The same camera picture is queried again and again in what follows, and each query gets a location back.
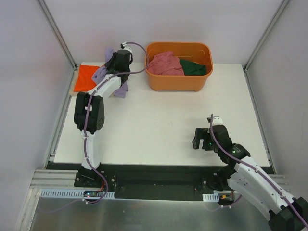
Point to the lavender t shirt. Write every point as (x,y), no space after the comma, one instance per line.
(100,74)

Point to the white cable duct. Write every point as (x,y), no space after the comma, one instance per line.
(211,197)
(76,194)

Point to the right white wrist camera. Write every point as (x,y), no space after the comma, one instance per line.
(215,120)

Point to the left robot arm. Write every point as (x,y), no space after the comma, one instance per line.
(89,116)

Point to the folded orange t shirt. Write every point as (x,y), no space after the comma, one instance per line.
(84,81)

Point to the left white cable duct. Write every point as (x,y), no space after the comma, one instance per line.
(76,194)

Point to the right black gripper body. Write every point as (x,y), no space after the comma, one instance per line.
(205,137)

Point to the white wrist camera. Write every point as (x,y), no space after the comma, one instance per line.
(215,120)
(126,47)

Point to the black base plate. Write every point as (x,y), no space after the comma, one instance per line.
(161,182)

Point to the aluminium frame post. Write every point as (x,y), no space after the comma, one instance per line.
(56,31)
(282,7)

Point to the dark green t shirt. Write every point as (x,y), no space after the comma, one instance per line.
(192,69)

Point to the orange plastic bin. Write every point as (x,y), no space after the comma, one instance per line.
(195,52)

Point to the left aluminium frame post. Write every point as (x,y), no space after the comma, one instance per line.
(56,31)

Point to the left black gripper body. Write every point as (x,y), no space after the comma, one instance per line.
(111,63)

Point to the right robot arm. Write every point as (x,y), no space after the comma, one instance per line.
(283,211)

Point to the right aluminium frame post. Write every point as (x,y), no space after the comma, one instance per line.
(282,7)

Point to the right white cable duct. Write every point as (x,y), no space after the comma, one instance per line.
(211,197)

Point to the folded beige t shirt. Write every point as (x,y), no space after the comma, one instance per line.
(73,84)

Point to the pink t shirt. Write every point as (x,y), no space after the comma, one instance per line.
(165,64)

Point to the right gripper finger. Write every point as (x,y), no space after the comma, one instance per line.
(196,143)
(201,133)

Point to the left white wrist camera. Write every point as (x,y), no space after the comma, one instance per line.
(126,47)

